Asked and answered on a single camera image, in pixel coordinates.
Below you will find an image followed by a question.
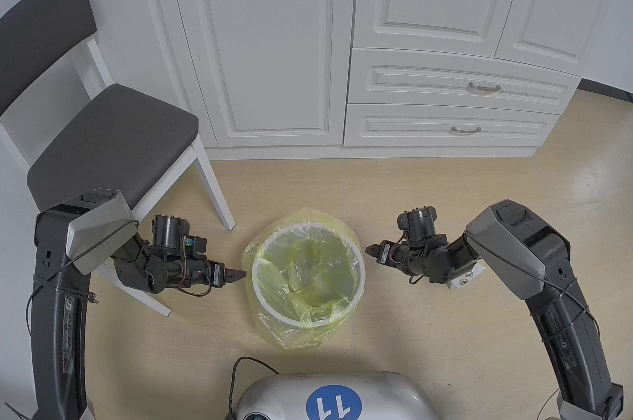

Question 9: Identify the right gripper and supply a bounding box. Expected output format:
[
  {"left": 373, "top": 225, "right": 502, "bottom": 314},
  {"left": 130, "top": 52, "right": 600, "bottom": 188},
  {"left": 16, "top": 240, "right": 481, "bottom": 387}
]
[{"left": 377, "top": 240, "right": 414, "bottom": 268}]

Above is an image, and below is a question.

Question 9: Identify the black cable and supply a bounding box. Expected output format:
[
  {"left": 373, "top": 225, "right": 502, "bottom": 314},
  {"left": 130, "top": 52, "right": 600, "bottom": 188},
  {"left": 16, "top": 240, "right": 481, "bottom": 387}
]
[
  {"left": 228, "top": 356, "right": 280, "bottom": 416},
  {"left": 539, "top": 389, "right": 563, "bottom": 420}
]

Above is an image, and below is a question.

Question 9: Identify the crumpled white printed paper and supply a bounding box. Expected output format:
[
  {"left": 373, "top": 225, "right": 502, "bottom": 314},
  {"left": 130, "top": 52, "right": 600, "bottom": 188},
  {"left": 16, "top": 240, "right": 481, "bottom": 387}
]
[{"left": 447, "top": 261, "right": 485, "bottom": 291}]

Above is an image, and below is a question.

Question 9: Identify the white wardrobe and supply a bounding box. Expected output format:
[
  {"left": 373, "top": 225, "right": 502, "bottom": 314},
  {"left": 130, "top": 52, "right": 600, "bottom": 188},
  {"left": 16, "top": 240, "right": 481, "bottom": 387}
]
[{"left": 35, "top": 0, "right": 619, "bottom": 161}]

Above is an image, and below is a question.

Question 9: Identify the yellow plastic bag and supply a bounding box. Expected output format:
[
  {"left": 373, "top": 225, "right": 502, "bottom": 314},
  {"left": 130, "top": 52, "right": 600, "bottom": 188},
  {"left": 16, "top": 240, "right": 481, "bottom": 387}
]
[{"left": 242, "top": 206, "right": 370, "bottom": 351}]

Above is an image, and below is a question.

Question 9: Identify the white trash bin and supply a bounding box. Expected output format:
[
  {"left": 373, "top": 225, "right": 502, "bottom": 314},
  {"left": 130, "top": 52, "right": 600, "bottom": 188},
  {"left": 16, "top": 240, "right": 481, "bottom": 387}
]
[{"left": 251, "top": 222, "right": 368, "bottom": 328}]

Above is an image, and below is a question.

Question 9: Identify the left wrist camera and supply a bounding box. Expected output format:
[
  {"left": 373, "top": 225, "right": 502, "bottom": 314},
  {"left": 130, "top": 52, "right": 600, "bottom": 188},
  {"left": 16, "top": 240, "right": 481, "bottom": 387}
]
[{"left": 185, "top": 236, "right": 208, "bottom": 261}]

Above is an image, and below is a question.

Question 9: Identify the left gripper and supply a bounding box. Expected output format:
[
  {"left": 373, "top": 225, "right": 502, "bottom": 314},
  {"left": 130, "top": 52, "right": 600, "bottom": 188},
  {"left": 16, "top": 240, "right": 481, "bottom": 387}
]
[{"left": 190, "top": 259, "right": 227, "bottom": 291}]

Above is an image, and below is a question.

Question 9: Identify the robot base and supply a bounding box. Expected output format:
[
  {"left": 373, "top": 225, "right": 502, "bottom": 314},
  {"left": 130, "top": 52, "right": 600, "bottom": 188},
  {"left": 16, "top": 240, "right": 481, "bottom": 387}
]
[{"left": 237, "top": 371, "right": 436, "bottom": 420}]

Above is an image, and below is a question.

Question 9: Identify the white chair with grey seat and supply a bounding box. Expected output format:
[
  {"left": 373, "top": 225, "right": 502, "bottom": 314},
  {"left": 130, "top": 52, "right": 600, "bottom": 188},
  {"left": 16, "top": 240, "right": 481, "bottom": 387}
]
[{"left": 0, "top": 0, "right": 236, "bottom": 317}]

